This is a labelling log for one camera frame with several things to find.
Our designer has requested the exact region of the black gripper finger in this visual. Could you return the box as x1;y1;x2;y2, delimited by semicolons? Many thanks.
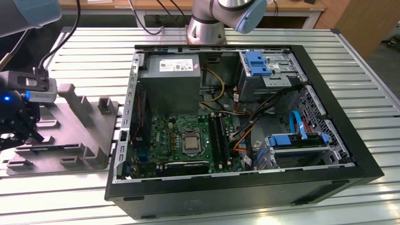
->
13;103;45;143
0;119;27;152

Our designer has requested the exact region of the black RAM slot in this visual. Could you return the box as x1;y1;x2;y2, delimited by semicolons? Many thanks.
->
207;113;219;166

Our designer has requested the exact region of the grey parts rack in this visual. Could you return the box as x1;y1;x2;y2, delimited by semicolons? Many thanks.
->
5;83;121;176

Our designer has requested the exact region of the green motherboard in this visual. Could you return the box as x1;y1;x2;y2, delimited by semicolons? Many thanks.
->
127;113;243;176

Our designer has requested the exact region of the grey power supply unit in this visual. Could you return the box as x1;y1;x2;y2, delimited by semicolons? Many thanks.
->
137;54;202;117

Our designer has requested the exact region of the black CPU socket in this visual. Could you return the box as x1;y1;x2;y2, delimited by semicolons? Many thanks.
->
178;129;206;158

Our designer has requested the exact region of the silver CPU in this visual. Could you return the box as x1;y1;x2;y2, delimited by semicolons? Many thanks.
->
182;135;202;150

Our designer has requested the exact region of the black graphics card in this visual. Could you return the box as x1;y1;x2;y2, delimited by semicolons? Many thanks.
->
155;160;210;177

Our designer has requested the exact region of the black PC case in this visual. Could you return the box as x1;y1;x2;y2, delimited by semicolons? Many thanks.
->
103;44;383;220

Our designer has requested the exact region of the silver drive cage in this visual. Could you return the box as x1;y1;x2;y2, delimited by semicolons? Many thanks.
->
238;50;309;102

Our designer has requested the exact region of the hard disk in blue carrier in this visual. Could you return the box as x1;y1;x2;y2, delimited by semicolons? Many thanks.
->
267;133;330;149

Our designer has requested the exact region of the silver disk bay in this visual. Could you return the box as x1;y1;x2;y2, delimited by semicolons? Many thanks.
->
263;137;342;170

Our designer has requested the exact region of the wooden desk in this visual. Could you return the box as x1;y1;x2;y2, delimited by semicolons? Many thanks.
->
59;0;327;29

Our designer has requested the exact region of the wooden cabinet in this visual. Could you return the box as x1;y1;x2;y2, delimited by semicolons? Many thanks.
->
321;0;400;59

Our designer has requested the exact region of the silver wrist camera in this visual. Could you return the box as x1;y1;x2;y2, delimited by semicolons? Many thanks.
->
7;71;59;103

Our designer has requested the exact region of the black camera cable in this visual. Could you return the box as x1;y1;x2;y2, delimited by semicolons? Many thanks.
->
35;0;82;73

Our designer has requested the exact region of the yellow wire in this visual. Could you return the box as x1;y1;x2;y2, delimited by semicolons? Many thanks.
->
199;67;225;104

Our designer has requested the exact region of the orange wire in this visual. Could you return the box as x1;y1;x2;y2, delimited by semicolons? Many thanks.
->
231;138;250;153

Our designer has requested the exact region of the blue plastic drive bracket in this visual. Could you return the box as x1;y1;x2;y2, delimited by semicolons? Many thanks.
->
245;51;271;77

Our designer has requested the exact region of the black cable bundle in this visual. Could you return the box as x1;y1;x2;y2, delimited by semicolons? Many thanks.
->
230;85;305;141

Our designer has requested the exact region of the blue flat data wire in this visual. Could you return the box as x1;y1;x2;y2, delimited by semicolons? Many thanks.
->
289;110;309;141

